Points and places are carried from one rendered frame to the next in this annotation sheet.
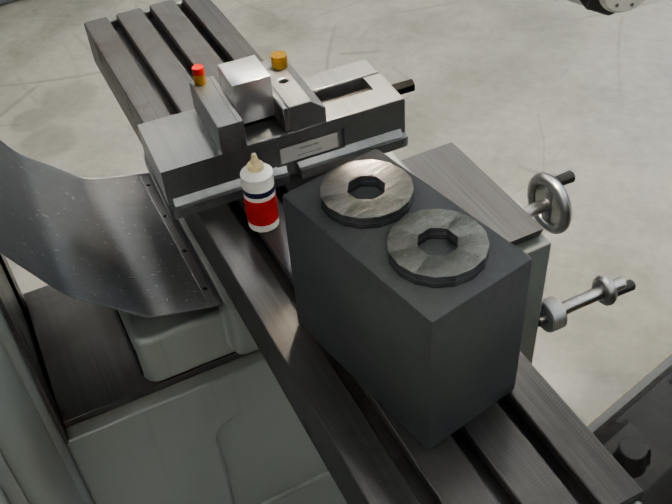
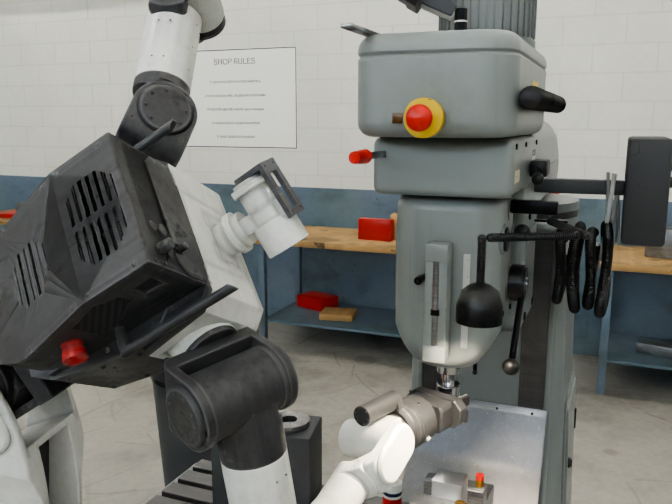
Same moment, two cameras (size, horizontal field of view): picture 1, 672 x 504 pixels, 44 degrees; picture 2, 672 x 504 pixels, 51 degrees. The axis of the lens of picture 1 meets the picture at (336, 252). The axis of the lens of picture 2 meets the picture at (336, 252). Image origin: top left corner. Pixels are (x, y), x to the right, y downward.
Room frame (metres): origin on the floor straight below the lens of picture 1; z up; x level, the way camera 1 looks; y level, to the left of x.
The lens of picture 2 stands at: (1.71, -0.96, 1.75)
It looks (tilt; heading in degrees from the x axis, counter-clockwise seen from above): 11 degrees down; 136
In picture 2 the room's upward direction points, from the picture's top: straight up
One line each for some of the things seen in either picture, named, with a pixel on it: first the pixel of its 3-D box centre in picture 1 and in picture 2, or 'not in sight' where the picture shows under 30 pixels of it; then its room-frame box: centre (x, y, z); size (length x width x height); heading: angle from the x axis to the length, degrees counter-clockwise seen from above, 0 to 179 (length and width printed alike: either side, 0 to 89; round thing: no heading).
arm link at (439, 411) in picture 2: not in sight; (422, 416); (0.96, 0.01, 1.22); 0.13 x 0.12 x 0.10; 6
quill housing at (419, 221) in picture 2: not in sight; (453, 274); (0.95, 0.10, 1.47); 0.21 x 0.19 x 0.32; 23
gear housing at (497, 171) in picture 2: not in sight; (461, 162); (0.93, 0.14, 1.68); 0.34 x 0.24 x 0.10; 113
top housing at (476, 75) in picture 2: not in sight; (460, 90); (0.94, 0.11, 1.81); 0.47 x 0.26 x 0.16; 113
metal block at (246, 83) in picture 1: (246, 90); (449, 491); (0.96, 0.10, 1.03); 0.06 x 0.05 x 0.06; 21
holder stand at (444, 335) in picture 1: (401, 289); (267, 459); (0.58, -0.06, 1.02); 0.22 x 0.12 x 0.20; 34
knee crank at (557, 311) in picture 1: (586, 298); not in sight; (1.03, -0.44, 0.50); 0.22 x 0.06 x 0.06; 113
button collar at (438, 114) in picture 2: not in sight; (424, 118); (1.04, -0.11, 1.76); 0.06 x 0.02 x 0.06; 23
